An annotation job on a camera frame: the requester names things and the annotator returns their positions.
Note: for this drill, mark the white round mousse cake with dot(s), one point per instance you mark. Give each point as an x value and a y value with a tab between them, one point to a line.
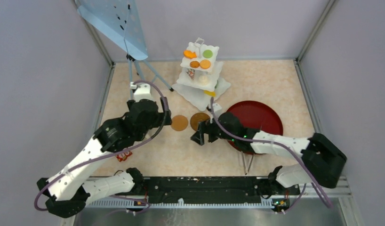
203	80

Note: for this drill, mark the green macaron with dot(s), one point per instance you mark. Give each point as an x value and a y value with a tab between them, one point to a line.
207	53

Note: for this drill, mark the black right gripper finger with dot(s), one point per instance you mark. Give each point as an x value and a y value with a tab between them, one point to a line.
198	137
212	138

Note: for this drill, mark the white strawberry cake slice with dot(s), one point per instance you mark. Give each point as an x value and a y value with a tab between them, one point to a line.
191	73

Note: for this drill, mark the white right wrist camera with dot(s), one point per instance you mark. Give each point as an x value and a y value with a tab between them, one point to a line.
215	108

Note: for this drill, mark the white three-tier cake stand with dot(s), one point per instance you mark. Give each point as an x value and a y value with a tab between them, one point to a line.
192	91

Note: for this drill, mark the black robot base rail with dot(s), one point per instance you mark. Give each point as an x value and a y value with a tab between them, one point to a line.
210	190

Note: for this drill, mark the red round tray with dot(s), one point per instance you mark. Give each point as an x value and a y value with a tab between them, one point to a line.
256	115

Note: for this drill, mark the round tan biscuit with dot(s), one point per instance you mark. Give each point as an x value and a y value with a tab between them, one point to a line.
205	64

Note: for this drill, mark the orange fish-shaped cookie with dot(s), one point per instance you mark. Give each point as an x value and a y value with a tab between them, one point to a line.
189	54

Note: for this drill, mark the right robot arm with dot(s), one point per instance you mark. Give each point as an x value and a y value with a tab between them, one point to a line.
319	161

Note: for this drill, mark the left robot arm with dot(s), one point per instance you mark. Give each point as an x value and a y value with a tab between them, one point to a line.
69	192

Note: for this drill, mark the red snack packet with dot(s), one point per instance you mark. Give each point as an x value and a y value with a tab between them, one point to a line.
123	156

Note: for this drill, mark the metal serving tongs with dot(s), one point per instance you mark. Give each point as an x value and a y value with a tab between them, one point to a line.
247	160

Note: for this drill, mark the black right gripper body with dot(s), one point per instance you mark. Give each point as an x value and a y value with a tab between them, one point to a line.
210	125

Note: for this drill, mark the light blue perforated board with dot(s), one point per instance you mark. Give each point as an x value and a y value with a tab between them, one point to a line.
119	21

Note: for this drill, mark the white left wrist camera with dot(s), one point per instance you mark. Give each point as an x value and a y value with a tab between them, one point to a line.
140	91

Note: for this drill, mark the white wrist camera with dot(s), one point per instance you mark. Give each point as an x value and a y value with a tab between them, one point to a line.
140	91
215	108

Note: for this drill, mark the dark wooden saucer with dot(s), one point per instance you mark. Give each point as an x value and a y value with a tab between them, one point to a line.
197	118

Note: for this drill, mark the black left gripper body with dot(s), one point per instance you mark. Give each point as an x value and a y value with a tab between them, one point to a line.
156	122

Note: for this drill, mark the orange chip cookie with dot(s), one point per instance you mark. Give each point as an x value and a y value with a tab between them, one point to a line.
194	64

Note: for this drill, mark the light wooden coaster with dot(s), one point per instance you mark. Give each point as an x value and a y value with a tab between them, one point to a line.
179	123

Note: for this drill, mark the yellow cake slice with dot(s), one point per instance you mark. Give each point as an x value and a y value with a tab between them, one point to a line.
210	93

